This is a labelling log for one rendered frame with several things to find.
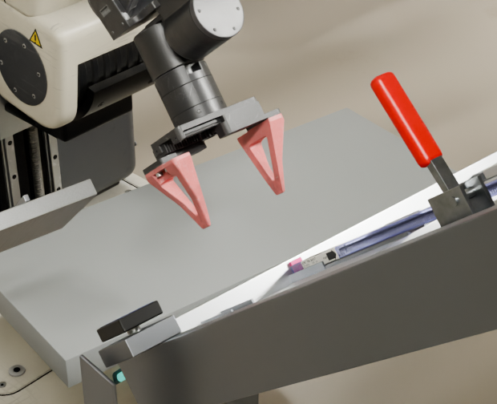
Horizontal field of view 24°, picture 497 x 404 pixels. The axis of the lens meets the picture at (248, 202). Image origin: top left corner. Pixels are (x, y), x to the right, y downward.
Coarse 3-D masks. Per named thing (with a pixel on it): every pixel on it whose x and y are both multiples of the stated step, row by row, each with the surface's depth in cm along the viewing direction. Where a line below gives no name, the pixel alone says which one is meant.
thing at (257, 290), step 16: (480, 160) 130; (496, 160) 131; (464, 176) 128; (416, 192) 125; (432, 192) 125; (400, 208) 122; (416, 208) 123; (368, 224) 120; (384, 224) 121; (336, 240) 117; (304, 256) 115; (272, 272) 113; (288, 272) 114; (240, 288) 111; (256, 288) 111; (272, 288) 112; (208, 304) 108; (224, 304) 109; (176, 320) 106; (192, 320) 107
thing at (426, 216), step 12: (492, 180) 89; (492, 192) 89; (408, 216) 98; (420, 216) 96; (432, 216) 95; (384, 228) 101; (396, 228) 99; (408, 228) 98; (348, 240) 107; (360, 240) 104; (372, 240) 102; (348, 252) 106; (300, 264) 112
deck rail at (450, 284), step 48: (432, 240) 65; (480, 240) 62; (336, 288) 74; (384, 288) 70; (432, 288) 67; (480, 288) 64; (192, 336) 91; (240, 336) 85; (288, 336) 80; (336, 336) 76; (384, 336) 72; (432, 336) 68; (144, 384) 101; (192, 384) 94; (240, 384) 88; (288, 384) 83
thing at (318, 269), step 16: (496, 176) 123; (432, 224) 99; (384, 240) 104; (400, 240) 97; (352, 256) 105; (368, 256) 96; (304, 272) 111; (320, 272) 108; (288, 288) 108; (240, 304) 105; (208, 320) 106
